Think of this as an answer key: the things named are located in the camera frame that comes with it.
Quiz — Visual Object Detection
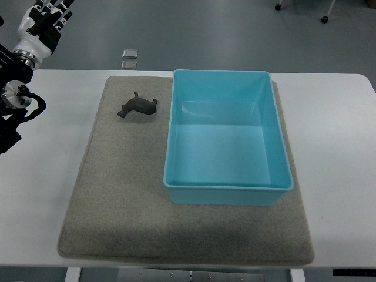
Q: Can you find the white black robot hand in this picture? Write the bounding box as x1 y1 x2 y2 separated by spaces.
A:
13 0 73 64

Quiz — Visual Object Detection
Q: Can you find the brown hippo toy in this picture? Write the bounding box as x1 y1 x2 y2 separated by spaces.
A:
117 92 157 118

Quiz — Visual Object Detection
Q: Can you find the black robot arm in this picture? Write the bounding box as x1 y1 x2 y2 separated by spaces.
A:
1 15 50 153

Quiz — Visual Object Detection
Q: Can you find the blue plastic box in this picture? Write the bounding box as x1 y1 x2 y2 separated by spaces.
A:
164 69 294 206

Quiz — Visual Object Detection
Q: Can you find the upper metal floor plate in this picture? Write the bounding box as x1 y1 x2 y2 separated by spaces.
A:
122 48 138 59

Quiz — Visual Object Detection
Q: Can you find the metal floor plate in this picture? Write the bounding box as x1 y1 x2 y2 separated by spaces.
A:
122 48 138 59
121 60 137 71

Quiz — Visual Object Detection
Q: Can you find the lower metal floor plate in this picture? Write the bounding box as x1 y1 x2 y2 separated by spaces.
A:
121 60 137 71

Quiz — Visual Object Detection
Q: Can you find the grey felt mat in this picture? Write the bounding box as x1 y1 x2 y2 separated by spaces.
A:
57 76 314 266

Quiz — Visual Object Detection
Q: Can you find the black caster wheel right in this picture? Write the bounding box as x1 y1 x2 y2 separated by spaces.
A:
321 16 329 24

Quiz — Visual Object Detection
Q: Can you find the black table control panel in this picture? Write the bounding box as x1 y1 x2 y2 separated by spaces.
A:
333 268 376 277

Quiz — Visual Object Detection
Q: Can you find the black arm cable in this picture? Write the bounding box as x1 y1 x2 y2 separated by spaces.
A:
17 85 48 123

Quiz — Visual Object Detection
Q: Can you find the metal table frame bar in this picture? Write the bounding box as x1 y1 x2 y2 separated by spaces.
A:
117 268 265 282

